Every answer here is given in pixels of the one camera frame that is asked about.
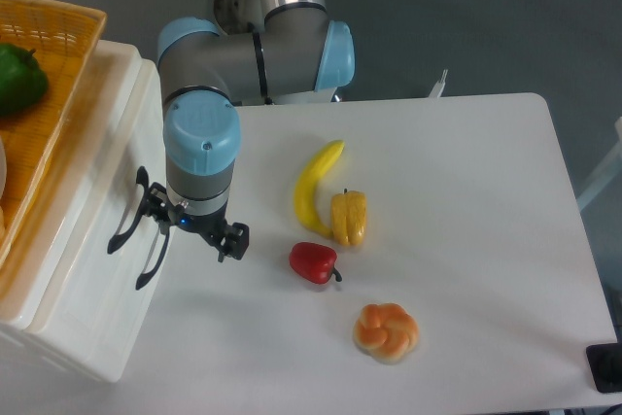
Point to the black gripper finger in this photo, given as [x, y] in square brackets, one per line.
[231, 241]
[155, 204]

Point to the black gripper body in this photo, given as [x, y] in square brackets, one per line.
[210, 227]

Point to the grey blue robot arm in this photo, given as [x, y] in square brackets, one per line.
[204, 72]

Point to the white drawer cabinet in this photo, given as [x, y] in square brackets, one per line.
[27, 271]

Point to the yellow banana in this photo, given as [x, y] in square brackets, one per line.
[304, 198]

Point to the red bell pepper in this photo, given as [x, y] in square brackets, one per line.
[314, 262]

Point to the yellow bell pepper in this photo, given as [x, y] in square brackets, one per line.
[348, 217]

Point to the round knotted bread roll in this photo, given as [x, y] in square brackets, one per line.
[386, 332]

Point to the green bell pepper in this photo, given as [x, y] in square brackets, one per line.
[23, 81]

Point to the orange woven basket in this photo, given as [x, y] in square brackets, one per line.
[64, 36]

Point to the white object at right edge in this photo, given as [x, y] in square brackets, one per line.
[603, 174]

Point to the black device at table edge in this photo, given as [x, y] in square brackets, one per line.
[605, 365]

